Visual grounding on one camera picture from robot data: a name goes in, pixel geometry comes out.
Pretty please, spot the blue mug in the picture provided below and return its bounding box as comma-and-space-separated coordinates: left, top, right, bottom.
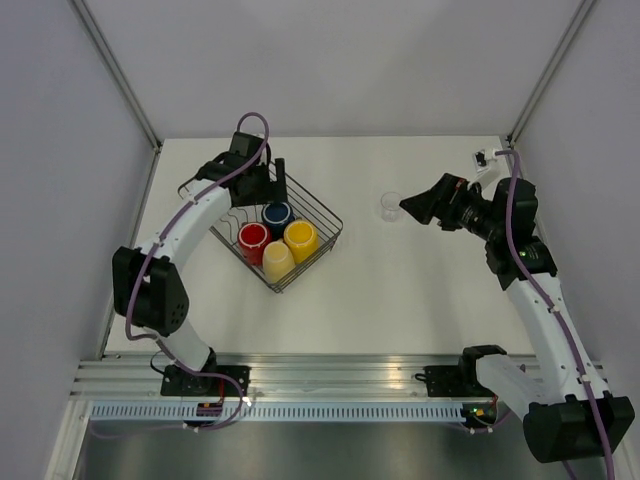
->
261, 202, 295, 239

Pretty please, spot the white slotted cable duct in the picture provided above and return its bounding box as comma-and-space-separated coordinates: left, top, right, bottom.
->
90, 401, 464, 423

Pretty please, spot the right frame post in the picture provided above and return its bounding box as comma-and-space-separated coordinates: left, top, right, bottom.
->
501, 0, 598, 146

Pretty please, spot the clear glass cup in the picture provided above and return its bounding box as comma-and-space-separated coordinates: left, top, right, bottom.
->
380, 192, 403, 223

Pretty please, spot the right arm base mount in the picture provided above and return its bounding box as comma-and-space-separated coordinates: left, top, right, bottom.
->
413, 365, 492, 398

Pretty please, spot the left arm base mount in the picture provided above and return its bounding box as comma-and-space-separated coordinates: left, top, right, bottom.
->
160, 365, 250, 398

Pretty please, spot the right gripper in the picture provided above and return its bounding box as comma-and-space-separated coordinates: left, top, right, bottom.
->
400, 172, 504, 242

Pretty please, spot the frame post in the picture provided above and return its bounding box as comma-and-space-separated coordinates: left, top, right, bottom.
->
501, 0, 598, 146
68, 0, 162, 153

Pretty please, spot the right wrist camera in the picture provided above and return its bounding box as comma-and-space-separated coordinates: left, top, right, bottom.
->
472, 148, 500, 189

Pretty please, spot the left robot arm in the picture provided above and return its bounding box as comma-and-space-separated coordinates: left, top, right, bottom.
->
112, 131, 278, 396

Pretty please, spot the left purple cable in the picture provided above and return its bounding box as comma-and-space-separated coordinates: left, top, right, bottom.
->
89, 112, 274, 440

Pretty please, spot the wire dish rack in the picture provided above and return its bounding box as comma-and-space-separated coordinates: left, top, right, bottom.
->
210, 159, 343, 293

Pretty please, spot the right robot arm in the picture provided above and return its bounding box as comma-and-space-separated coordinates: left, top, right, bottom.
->
399, 174, 635, 463

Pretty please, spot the red mug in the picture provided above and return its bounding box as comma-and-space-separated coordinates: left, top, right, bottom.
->
237, 222, 272, 266

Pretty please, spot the pale yellow mug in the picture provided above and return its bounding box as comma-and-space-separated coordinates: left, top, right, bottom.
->
262, 241, 296, 284

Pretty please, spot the left frame post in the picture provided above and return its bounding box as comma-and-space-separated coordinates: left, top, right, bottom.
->
68, 0, 162, 153

